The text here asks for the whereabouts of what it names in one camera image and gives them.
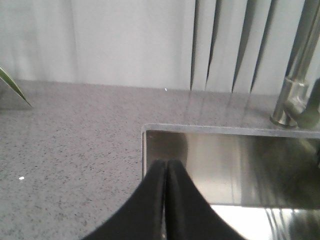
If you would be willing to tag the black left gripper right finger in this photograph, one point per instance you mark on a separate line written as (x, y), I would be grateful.
(188, 216)

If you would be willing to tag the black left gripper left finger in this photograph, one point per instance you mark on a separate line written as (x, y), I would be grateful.
(141, 216)

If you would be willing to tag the stainless steel sink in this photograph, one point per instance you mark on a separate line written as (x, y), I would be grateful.
(265, 183)

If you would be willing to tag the stainless steel faucet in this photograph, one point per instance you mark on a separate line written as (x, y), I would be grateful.
(294, 108)

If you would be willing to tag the white pleated curtain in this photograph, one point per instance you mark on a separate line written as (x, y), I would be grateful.
(229, 46)

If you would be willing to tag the green plant leaf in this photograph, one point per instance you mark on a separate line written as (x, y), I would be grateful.
(7, 79)

